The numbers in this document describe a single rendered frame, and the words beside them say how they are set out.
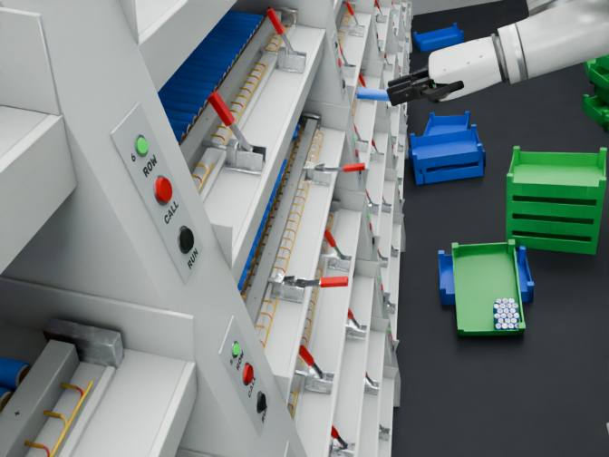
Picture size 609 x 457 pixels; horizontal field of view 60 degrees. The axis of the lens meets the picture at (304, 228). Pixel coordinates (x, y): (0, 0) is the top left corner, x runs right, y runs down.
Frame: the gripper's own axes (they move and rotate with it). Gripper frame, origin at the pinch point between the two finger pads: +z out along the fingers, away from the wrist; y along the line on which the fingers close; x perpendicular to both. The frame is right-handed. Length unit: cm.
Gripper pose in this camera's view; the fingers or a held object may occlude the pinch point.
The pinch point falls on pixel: (401, 90)
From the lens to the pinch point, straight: 91.0
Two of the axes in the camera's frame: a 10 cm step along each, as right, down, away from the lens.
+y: -1.8, 6.2, -7.6
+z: -9.0, 2.1, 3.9
